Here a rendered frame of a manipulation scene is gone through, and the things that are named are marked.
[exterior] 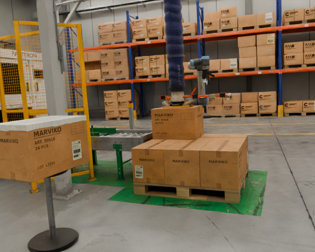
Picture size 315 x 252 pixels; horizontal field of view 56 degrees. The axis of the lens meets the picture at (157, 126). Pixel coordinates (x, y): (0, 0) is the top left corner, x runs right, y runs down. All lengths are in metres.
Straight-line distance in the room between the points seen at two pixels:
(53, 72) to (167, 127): 1.53
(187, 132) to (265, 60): 7.59
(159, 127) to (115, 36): 8.67
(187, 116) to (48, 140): 1.99
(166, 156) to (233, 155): 0.72
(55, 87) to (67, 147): 1.29
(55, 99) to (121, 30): 8.88
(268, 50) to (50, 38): 8.58
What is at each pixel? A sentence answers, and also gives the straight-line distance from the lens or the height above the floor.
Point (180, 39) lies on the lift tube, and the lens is 3.98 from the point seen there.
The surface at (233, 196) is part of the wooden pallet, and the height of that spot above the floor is 0.08.
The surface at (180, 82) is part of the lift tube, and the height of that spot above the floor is 1.27.
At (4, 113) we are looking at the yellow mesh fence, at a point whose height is 0.96.
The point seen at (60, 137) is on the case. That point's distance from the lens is 2.39.
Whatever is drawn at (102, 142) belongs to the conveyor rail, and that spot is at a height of 0.51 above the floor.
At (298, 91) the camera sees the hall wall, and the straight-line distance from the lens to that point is 12.46.
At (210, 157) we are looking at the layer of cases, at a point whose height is 0.47.
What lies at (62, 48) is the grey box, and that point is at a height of 1.73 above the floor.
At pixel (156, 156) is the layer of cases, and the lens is 3.34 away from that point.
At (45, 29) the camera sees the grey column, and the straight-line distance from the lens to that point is 3.66.
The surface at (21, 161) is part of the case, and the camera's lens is 2.29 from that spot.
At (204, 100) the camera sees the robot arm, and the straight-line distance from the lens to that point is 4.79.
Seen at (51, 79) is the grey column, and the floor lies 1.38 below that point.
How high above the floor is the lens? 1.21
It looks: 7 degrees down
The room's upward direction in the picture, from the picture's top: 3 degrees counter-clockwise
